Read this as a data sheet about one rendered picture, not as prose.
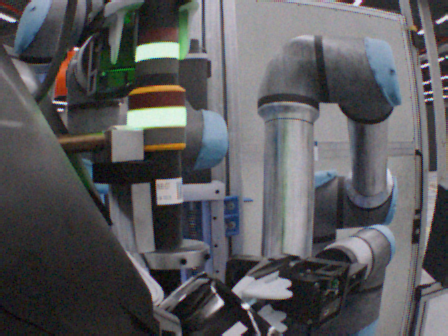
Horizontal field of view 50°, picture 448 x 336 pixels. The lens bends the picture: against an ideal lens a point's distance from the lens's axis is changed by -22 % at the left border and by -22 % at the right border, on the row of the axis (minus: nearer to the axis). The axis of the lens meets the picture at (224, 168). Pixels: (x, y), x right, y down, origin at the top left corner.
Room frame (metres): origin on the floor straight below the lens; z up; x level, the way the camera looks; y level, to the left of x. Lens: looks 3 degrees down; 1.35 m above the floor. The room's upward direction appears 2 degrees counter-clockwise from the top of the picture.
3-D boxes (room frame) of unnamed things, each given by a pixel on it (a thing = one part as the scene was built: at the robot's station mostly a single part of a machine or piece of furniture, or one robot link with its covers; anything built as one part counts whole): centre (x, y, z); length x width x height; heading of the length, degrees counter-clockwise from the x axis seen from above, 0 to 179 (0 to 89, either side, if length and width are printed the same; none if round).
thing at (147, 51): (0.43, 0.05, 1.41); 0.03 x 0.03 x 0.01
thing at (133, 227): (0.42, 0.05, 1.31); 0.09 x 0.07 x 0.10; 139
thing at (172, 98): (0.43, 0.05, 1.38); 0.04 x 0.04 x 0.01
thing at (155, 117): (0.43, 0.05, 1.36); 0.04 x 0.04 x 0.01
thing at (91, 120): (0.69, 0.15, 1.34); 0.11 x 0.08 x 0.11; 123
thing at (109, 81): (0.54, 0.10, 1.44); 0.12 x 0.08 x 0.09; 23
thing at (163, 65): (0.43, 0.05, 1.40); 0.03 x 0.03 x 0.01
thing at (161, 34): (0.43, 0.05, 1.43); 0.03 x 0.03 x 0.01
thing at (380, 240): (0.76, -0.20, 1.17); 0.11 x 0.08 x 0.09; 140
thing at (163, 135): (0.43, 0.05, 1.35); 0.04 x 0.04 x 0.01
